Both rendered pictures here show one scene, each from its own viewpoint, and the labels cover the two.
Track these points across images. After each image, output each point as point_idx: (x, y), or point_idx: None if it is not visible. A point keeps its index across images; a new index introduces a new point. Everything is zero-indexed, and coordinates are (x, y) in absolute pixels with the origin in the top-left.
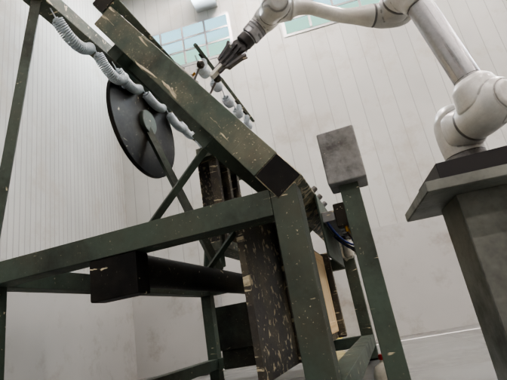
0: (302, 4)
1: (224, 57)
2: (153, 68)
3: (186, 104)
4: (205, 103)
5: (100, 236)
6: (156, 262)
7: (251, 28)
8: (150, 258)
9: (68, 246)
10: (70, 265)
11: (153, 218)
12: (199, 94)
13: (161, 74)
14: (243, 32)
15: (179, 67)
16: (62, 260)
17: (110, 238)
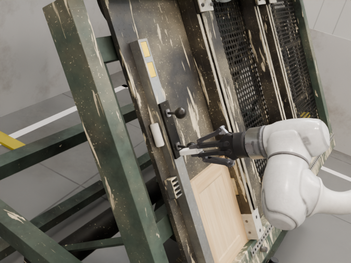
0: (328, 212)
1: (205, 146)
2: (100, 152)
3: (121, 226)
4: (139, 244)
5: (32, 249)
6: (84, 252)
7: (253, 152)
8: (78, 253)
9: (9, 231)
10: (10, 244)
11: (80, 249)
12: (137, 230)
13: (105, 168)
14: (241, 144)
15: (126, 180)
16: (4, 236)
17: (38, 258)
